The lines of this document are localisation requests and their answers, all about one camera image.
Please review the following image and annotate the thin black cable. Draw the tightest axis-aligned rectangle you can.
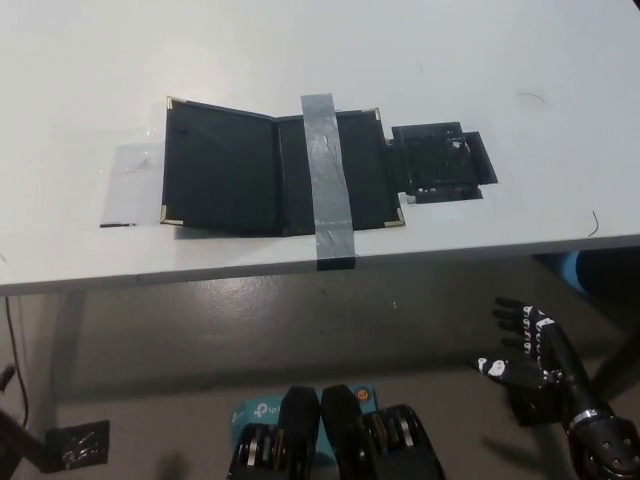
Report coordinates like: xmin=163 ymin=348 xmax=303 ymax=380
xmin=3 ymin=297 xmax=32 ymax=426

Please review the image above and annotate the clear plastic sheet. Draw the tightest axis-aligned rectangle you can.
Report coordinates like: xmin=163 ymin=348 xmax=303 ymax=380
xmin=99 ymin=142 xmax=167 ymax=229

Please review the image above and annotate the black diary with gold corners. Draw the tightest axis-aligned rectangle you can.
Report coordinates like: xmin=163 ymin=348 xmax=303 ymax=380
xmin=159 ymin=95 xmax=405 ymax=239

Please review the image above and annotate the grey duct tape strip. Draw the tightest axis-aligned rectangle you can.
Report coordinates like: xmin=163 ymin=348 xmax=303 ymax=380
xmin=300 ymin=93 xmax=359 ymax=272

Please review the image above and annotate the teal TP-Link box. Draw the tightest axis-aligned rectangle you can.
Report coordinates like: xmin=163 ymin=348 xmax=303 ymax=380
xmin=230 ymin=384 xmax=377 ymax=457

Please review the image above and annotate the blue rounded object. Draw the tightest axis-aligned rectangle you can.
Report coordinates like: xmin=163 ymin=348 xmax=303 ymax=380
xmin=559 ymin=252 xmax=584 ymax=291

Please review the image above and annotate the large black tape patch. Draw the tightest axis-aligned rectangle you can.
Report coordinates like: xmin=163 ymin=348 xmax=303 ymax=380
xmin=384 ymin=121 xmax=499 ymax=205

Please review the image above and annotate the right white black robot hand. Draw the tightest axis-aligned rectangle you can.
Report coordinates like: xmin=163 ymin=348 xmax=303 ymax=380
xmin=467 ymin=297 xmax=615 ymax=424

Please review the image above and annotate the grey table leg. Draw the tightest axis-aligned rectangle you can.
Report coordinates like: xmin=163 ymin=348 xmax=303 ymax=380
xmin=37 ymin=292 xmax=87 ymax=431

